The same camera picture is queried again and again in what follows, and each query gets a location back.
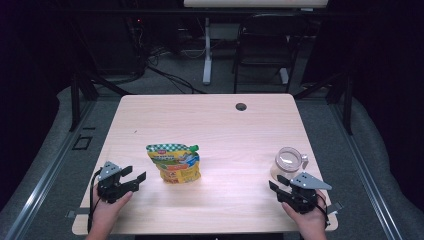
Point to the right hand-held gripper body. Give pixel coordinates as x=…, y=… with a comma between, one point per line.
x=306, y=182

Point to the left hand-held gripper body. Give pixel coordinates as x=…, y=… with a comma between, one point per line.
x=111, y=190

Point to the clear glass jar hinged lid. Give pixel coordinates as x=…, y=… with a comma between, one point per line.
x=288, y=161

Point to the yellow spout pouch green cap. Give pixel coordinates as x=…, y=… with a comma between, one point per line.
x=176, y=165

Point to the person's left hand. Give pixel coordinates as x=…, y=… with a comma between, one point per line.
x=105, y=213

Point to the person's right hand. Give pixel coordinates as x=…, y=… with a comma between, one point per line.
x=311, y=221

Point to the grey tape strip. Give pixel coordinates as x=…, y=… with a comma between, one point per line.
x=80, y=212
x=335, y=208

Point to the round black table grommet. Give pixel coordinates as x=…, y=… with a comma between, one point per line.
x=241, y=106

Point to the dark equipment cabinet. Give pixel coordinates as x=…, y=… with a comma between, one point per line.
x=113, y=46

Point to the white desk with white legs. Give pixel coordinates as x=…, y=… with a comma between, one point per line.
x=207, y=60

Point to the black chair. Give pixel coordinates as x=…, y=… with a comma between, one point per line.
x=266, y=40

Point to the aluminium floor rail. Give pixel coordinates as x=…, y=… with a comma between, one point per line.
x=366, y=173
x=50, y=173

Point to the black metal frame stand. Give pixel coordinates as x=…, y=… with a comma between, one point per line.
x=348, y=106
x=75, y=100

